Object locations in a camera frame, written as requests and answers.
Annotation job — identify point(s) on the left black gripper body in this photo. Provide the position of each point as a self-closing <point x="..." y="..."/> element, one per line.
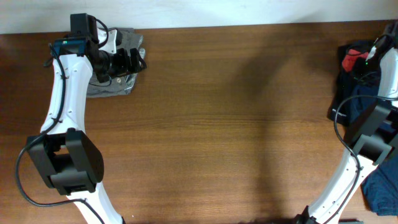
<point x="119" y="65"/>

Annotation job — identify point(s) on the grey shorts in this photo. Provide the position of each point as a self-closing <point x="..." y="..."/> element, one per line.
<point x="101" y="85"/>

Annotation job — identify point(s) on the navy blue t-shirt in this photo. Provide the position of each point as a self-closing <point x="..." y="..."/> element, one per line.
<point x="375" y="138"/>

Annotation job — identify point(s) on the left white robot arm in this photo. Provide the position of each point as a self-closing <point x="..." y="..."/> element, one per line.
<point x="92" y="61"/>

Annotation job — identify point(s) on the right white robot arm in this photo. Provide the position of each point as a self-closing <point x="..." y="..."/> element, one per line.
<point x="354" y="168"/>

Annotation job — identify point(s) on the red garment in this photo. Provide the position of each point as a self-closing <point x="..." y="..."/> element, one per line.
<point x="351" y="58"/>

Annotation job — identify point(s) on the black garment with logo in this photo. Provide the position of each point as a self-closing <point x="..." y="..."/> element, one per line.
<point x="346" y="86"/>

